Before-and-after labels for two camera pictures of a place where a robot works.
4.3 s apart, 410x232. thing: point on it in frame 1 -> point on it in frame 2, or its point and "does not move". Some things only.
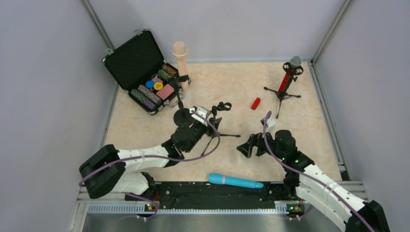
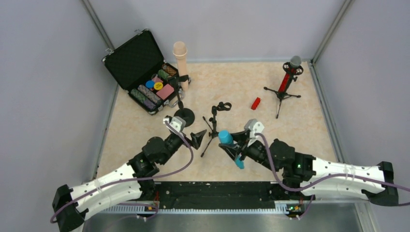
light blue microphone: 218,179 -> 225,136
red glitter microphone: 295,61 does not move
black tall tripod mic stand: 220,107 does not move
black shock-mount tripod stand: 283,94 does not move
